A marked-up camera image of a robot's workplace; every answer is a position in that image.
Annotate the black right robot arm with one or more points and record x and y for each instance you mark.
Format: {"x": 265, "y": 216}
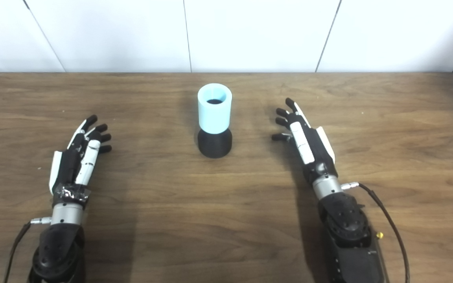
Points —
{"x": 346, "y": 228}

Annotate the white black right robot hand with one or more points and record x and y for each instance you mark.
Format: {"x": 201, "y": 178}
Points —
{"x": 313, "y": 149}

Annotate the black nozzle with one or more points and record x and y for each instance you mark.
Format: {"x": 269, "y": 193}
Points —
{"x": 214, "y": 145}

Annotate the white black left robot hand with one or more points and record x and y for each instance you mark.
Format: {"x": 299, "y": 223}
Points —
{"x": 69, "y": 169}

